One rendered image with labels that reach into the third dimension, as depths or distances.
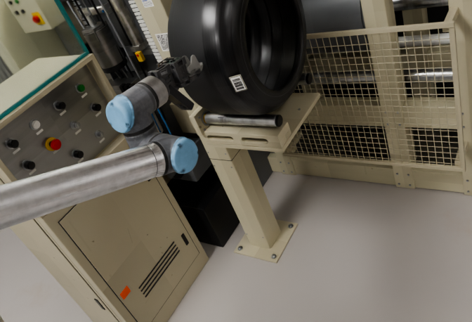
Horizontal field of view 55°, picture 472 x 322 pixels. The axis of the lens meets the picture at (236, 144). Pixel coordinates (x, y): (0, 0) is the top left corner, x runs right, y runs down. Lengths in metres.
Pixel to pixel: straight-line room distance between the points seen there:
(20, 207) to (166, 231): 1.34
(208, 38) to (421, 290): 1.38
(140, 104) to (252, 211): 1.16
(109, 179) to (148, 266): 1.20
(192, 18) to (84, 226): 0.93
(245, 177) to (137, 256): 0.61
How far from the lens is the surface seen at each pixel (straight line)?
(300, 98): 1.94
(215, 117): 1.79
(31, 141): 1.82
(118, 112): 1.21
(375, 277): 2.22
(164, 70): 1.33
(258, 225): 2.32
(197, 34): 1.48
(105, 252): 2.03
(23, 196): 0.99
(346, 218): 2.48
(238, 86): 1.47
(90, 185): 1.03
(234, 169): 2.08
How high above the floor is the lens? 1.77
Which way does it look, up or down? 33 degrees down
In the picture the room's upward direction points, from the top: 23 degrees counter-clockwise
